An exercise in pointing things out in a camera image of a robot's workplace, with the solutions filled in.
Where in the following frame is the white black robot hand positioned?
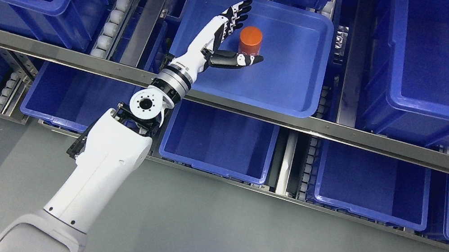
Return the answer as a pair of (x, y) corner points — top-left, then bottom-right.
(153, 0), (264, 94)

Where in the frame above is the orange cylindrical capacitor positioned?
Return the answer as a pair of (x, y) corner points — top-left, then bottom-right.
(238, 26), (263, 56)

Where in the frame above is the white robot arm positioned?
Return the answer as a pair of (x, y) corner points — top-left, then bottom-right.
(0, 74), (190, 252)

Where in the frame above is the steel shelf rack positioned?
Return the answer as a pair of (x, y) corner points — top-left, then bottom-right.
(0, 0), (449, 252)

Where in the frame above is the blue bin lower middle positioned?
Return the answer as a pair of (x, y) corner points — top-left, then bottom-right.
(159, 99), (280, 185)

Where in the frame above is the shallow blue tray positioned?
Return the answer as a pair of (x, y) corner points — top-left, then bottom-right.
(170, 0), (334, 118)

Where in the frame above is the blue bin upper right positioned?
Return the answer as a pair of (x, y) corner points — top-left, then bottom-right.
(357, 0), (449, 148)

